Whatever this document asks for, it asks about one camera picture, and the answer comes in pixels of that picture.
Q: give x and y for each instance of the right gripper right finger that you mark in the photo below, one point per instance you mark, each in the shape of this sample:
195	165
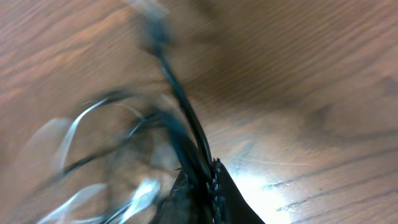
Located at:
229	204

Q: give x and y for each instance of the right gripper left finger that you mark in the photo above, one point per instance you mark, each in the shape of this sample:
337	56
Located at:
179	206

